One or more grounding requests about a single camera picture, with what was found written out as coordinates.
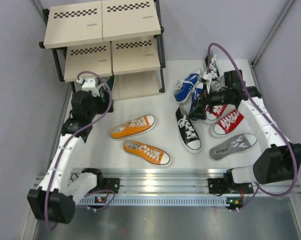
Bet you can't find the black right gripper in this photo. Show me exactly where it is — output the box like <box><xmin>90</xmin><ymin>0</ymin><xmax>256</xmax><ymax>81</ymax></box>
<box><xmin>187</xmin><ymin>83</ymin><xmax>231</xmax><ymax>121</ymax></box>

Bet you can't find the green sneaker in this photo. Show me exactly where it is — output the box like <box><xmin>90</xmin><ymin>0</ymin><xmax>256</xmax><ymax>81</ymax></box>
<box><xmin>97</xmin><ymin>75</ymin><xmax>115</xmax><ymax>102</ymax></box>

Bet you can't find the orange sneaker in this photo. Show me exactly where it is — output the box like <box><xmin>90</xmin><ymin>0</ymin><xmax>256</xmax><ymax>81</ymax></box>
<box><xmin>110</xmin><ymin>114</ymin><xmax>157</xmax><ymax>141</ymax></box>
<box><xmin>122</xmin><ymin>139</ymin><xmax>172</xmax><ymax>167</ymax></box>

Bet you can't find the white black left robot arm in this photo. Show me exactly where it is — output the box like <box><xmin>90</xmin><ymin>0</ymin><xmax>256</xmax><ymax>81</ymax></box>
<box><xmin>27</xmin><ymin>90</ymin><xmax>115</xmax><ymax>231</ymax></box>

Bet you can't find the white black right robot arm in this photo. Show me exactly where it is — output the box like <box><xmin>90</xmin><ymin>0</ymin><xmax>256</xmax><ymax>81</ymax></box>
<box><xmin>190</xmin><ymin>70</ymin><xmax>301</xmax><ymax>197</ymax></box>

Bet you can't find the beige black shoe shelf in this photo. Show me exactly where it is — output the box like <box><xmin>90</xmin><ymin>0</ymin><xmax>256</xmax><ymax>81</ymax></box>
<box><xmin>39</xmin><ymin>0</ymin><xmax>166</xmax><ymax>100</ymax></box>

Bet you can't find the grey sneaker at back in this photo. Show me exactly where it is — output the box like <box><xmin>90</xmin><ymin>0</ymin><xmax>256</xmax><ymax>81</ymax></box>
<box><xmin>210</xmin><ymin>75</ymin><xmax>227</xmax><ymax>92</ymax></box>

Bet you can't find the grey sneaker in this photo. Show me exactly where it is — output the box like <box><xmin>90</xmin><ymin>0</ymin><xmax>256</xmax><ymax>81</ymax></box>
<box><xmin>210</xmin><ymin>75</ymin><xmax>227</xmax><ymax>92</ymax></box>
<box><xmin>209</xmin><ymin>133</ymin><xmax>258</xmax><ymax>162</ymax></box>

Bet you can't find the blue sneaker lower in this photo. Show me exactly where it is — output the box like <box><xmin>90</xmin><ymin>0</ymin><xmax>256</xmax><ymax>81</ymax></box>
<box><xmin>189</xmin><ymin>82</ymin><xmax>204</xmax><ymax>114</ymax></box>

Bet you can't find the blue sneaker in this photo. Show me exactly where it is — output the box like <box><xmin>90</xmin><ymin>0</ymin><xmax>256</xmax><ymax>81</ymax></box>
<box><xmin>173</xmin><ymin>68</ymin><xmax>202</xmax><ymax>104</ymax></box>
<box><xmin>189</xmin><ymin>82</ymin><xmax>204</xmax><ymax>114</ymax></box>

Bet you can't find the red sneaker upper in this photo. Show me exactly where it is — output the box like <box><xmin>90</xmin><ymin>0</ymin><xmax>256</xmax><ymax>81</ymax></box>
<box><xmin>204</xmin><ymin>104</ymin><xmax>228</xmax><ymax>125</ymax></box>

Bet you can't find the red sneaker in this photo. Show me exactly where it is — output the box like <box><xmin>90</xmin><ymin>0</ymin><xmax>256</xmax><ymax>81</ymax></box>
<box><xmin>211</xmin><ymin>109</ymin><xmax>244</xmax><ymax>138</ymax></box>
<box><xmin>204</xmin><ymin>104</ymin><xmax>228</xmax><ymax>125</ymax></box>

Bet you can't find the black sneaker at back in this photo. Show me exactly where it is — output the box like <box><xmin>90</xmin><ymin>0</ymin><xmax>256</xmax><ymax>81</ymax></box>
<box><xmin>204</xmin><ymin>50</ymin><xmax>220</xmax><ymax>80</ymax></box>

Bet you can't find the black sneaker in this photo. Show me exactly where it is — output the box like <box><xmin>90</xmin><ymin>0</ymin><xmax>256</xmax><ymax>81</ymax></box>
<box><xmin>204</xmin><ymin>50</ymin><xmax>220</xmax><ymax>80</ymax></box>
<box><xmin>175</xmin><ymin>105</ymin><xmax>202</xmax><ymax>154</ymax></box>

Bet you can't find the blue sneaker upper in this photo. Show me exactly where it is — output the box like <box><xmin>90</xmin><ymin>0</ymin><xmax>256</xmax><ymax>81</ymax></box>
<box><xmin>173</xmin><ymin>68</ymin><xmax>202</xmax><ymax>104</ymax></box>

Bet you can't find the red sneaker lower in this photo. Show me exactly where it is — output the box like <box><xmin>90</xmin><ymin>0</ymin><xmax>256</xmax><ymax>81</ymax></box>
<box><xmin>211</xmin><ymin>109</ymin><xmax>244</xmax><ymax>138</ymax></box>

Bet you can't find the black sneaker in middle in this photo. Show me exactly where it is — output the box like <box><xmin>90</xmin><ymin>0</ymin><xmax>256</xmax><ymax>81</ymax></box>
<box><xmin>175</xmin><ymin>105</ymin><xmax>202</xmax><ymax>154</ymax></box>

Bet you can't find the grey sneaker in front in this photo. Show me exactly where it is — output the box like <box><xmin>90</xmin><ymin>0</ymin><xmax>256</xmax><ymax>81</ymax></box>
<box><xmin>209</xmin><ymin>133</ymin><xmax>258</xmax><ymax>162</ymax></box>

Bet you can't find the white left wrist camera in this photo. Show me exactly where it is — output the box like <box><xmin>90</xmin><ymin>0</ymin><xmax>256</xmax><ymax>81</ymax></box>
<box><xmin>76</xmin><ymin>77</ymin><xmax>100</xmax><ymax>97</ymax></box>

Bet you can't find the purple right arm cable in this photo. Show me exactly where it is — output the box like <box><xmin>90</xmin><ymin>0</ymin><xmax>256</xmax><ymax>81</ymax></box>
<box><xmin>206</xmin><ymin>42</ymin><xmax>299</xmax><ymax>213</ymax></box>

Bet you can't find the aluminium mounting rail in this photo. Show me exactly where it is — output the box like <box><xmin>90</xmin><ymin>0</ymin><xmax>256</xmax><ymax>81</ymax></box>
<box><xmin>31</xmin><ymin>167</ymin><xmax>301</xmax><ymax>198</ymax></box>

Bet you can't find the grey slotted cable duct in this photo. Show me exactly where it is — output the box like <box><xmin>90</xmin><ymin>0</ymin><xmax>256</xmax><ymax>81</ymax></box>
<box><xmin>77</xmin><ymin>195</ymin><xmax>233</xmax><ymax>207</ymax></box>

